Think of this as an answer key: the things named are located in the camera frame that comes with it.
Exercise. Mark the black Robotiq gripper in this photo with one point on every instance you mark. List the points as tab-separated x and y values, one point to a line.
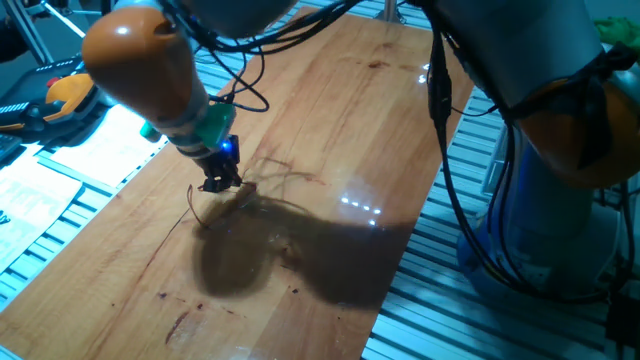
220	160

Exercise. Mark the brown framed glasses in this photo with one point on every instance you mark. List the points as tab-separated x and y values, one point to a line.
189	197

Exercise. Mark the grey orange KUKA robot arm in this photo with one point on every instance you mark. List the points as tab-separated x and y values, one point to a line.
500	50

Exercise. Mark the black framed glasses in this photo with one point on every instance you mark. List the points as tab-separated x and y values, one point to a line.
4	218

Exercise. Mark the white paper sheet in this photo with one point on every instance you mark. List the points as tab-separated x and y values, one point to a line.
110	150
35	210

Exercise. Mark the orange-brown wooden board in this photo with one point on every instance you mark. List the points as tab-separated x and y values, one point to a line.
325	125

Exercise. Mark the orange black teach pendant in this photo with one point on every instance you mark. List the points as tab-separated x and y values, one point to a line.
30	107

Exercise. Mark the black keyboard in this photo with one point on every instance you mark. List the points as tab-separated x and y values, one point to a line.
9	147

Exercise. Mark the thin metal rod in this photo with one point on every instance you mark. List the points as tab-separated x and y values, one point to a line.
62	20

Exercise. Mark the green cloth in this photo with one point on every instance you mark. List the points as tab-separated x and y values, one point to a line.
620	31

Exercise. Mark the slim aluminium frame post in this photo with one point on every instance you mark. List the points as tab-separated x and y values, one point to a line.
391	12

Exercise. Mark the upright aluminium frame post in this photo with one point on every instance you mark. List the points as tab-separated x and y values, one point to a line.
27	30

